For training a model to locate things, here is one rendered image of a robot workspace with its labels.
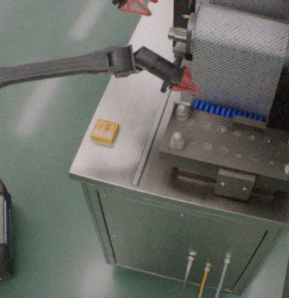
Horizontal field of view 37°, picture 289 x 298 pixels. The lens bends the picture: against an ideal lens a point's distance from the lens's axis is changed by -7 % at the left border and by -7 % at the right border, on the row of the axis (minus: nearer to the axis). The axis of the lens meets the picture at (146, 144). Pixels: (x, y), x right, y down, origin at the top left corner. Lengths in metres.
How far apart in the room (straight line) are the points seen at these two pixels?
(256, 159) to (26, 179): 1.50
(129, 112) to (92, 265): 0.95
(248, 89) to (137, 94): 0.41
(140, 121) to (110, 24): 1.81
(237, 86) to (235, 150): 0.17
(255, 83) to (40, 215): 1.44
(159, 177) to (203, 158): 0.17
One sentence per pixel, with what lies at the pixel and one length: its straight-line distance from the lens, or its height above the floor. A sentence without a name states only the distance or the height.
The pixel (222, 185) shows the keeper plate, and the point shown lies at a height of 0.97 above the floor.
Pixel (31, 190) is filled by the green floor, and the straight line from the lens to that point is 2.38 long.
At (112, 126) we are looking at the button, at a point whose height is 0.92.
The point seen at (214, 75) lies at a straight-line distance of 1.20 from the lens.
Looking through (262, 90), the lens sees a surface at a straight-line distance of 1.21.
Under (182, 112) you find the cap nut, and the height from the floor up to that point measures 1.06.
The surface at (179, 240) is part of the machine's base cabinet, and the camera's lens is 1.53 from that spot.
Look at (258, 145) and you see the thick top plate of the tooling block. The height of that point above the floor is 1.03.
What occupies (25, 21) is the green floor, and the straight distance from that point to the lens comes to 3.34.
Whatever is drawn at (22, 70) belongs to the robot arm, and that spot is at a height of 1.22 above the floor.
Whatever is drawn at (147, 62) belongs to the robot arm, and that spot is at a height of 1.16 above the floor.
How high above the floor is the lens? 2.01
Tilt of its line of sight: 56 degrees down
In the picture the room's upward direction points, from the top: 2 degrees counter-clockwise
